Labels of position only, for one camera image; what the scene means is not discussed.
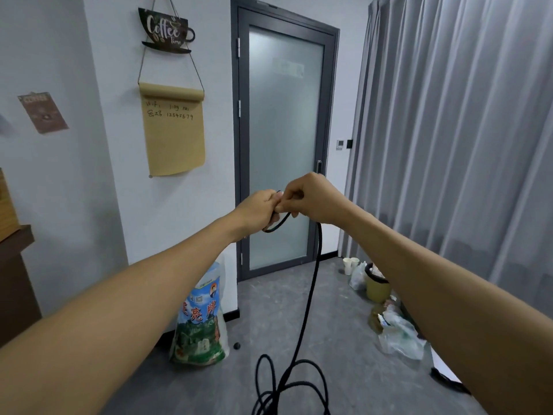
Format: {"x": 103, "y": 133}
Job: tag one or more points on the person's right hand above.
{"x": 315, "y": 198}

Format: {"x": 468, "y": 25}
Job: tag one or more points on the person's left hand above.
{"x": 255, "y": 211}

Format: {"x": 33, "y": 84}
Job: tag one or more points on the person's left thumb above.
{"x": 274, "y": 196}

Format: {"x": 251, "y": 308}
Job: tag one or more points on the person's right thumb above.
{"x": 287, "y": 206}

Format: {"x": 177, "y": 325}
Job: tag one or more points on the person's right forearm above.
{"x": 453, "y": 306}

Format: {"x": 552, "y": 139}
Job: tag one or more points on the person's left forearm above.
{"x": 116, "y": 306}

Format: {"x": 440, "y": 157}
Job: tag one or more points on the grey frosted glass door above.
{"x": 283, "y": 142}

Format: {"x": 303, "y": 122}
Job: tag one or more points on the white plastic bag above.
{"x": 358, "y": 278}

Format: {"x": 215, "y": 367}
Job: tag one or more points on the hanging kraft paper roll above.
{"x": 173, "y": 131}

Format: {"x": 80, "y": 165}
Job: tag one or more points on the yellow trash bin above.
{"x": 377, "y": 287}

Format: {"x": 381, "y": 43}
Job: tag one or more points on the printed blue green rice sack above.
{"x": 199, "y": 319}

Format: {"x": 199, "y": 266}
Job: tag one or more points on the yellowish plastic bag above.
{"x": 376, "y": 318}

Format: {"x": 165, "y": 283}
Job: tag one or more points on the crumpled clear plastic bags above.
{"x": 401, "y": 334}

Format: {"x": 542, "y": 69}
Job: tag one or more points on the grey curtain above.
{"x": 458, "y": 138}

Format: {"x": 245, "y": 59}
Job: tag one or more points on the light wooden box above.
{"x": 6, "y": 209}

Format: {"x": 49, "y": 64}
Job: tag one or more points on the dark wooden counter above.
{"x": 15, "y": 280}

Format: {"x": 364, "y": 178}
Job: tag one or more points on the cup-shaped black wall sign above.
{"x": 166, "y": 32}

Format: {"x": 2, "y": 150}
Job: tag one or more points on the brown wall poster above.
{"x": 43, "y": 113}

